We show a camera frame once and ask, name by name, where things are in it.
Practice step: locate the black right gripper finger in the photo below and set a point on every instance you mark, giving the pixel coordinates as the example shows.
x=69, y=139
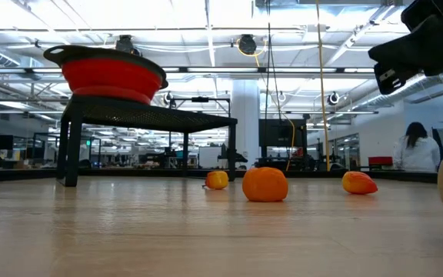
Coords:
x=421, y=61
x=414, y=40

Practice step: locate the small red-yellow peach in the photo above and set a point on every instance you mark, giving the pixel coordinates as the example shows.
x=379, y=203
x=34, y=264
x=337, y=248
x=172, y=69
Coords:
x=217, y=180
x=359, y=183

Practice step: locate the orange tangerine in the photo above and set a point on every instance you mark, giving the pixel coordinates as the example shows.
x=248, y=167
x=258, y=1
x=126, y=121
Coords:
x=265, y=184

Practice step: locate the person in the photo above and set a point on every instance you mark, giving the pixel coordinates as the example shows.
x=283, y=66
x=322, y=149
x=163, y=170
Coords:
x=417, y=154

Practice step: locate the red box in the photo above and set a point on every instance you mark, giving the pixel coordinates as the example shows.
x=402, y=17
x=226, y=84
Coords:
x=380, y=161

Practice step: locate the large black monitor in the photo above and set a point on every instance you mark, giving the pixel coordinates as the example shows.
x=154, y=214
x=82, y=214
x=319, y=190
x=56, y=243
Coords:
x=279, y=132

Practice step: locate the white cabinet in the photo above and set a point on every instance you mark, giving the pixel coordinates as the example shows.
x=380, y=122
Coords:
x=210, y=155

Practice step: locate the red collapsible colander grey rim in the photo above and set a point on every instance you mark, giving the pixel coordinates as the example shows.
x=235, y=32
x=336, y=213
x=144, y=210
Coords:
x=110, y=77

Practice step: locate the black perforated metal stand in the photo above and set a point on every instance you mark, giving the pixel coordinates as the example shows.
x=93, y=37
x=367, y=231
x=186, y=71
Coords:
x=73, y=161

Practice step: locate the black aluminium table frame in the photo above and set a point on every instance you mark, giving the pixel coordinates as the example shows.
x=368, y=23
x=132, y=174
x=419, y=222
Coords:
x=398, y=177

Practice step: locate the black background rig frame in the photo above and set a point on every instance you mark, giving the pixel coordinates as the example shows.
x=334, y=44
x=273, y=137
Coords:
x=200, y=99

